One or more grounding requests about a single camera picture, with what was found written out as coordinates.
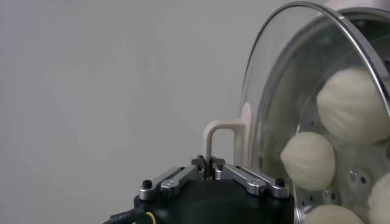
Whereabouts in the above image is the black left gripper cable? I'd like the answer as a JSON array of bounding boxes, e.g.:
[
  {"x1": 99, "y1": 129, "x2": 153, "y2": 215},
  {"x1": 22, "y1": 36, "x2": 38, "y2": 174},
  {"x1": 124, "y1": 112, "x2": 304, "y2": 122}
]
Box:
[{"x1": 102, "y1": 206, "x2": 157, "y2": 224}]

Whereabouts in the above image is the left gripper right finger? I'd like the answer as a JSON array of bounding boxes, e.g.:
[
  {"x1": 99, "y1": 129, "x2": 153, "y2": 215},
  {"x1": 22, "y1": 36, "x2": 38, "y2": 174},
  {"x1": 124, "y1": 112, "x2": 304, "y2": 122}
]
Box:
[{"x1": 211, "y1": 155, "x2": 290, "y2": 200}]

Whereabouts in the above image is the round glass pot lid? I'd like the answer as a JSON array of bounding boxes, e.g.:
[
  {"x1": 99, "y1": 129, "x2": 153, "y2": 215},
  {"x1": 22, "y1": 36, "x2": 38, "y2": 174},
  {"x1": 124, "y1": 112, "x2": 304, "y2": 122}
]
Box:
[{"x1": 202, "y1": 0, "x2": 390, "y2": 224}]

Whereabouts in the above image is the stainless steel steamer basket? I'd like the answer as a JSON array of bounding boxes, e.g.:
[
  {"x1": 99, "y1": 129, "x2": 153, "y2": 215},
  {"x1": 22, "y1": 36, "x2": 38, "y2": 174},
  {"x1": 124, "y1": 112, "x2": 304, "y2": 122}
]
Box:
[{"x1": 258, "y1": 5, "x2": 390, "y2": 224}]

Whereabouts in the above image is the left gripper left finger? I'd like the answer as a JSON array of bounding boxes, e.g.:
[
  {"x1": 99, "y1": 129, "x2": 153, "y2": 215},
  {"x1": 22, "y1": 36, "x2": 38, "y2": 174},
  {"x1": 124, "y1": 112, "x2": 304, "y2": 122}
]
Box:
[{"x1": 138, "y1": 155, "x2": 211, "y2": 201}]

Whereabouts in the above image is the white steamed baozi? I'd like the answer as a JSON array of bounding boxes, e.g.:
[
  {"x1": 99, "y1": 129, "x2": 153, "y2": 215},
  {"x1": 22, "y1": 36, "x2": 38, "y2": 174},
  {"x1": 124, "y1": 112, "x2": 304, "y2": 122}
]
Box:
[
  {"x1": 303, "y1": 204, "x2": 366, "y2": 224},
  {"x1": 316, "y1": 67, "x2": 390, "y2": 145},
  {"x1": 280, "y1": 131, "x2": 336, "y2": 192},
  {"x1": 367, "y1": 173, "x2": 390, "y2": 224}
]

